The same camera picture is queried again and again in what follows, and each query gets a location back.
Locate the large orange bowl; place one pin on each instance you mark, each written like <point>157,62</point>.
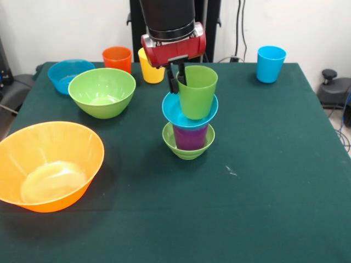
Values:
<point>49,170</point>

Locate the large green bowl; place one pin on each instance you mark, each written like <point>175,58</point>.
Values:
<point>101,93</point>

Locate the large blue bowl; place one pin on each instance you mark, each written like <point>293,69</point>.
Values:
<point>60,74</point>

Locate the black equipment box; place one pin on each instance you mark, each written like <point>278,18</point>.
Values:
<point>5,68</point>

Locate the yellow cup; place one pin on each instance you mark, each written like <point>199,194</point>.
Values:
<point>150,74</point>

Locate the dark green tablecloth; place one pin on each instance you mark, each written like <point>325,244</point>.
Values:
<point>192,205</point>

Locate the grey floor base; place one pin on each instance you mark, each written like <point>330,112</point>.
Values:
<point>16,90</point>

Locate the blue cup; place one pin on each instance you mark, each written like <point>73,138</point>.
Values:
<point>271,65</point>

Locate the grey base with black knob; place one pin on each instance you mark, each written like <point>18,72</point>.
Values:
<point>333,93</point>

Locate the small cyan bowl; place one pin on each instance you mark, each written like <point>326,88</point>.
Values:
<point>171,109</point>

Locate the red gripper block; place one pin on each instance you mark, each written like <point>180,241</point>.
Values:
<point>175,52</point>

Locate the green cup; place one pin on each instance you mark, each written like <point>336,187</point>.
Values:
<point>197,96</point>

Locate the red-orange cup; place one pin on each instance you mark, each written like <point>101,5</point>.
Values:
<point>117,59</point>

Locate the small green bowl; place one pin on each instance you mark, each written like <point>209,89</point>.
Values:
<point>187,154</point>

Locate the purple cup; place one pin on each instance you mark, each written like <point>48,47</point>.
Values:
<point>190,141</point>

